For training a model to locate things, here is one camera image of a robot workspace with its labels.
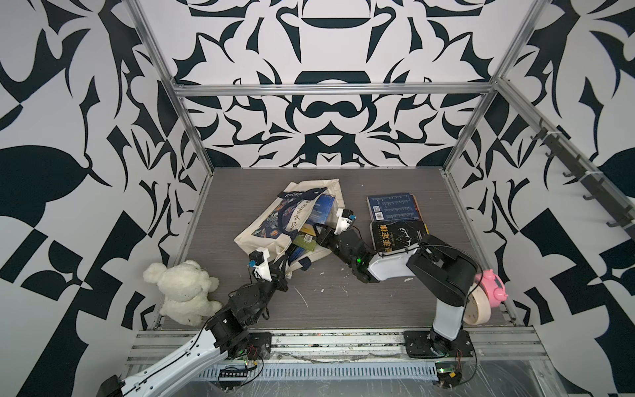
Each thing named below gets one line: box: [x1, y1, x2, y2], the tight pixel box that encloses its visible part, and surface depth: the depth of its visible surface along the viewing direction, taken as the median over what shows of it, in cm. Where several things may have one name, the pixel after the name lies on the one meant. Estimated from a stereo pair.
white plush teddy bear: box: [143, 260, 223, 327], surface depth 71 cm
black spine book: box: [371, 220, 428, 253], surface depth 96 cm
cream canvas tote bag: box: [233, 178, 346, 280], surface depth 87 cm
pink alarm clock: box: [474, 268, 509, 308], surface depth 77 cm
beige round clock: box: [463, 282, 492, 326], surface depth 73 cm
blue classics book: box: [366, 191, 420, 223], surface depth 104 cm
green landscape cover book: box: [291, 232, 318, 252], surface depth 88 cm
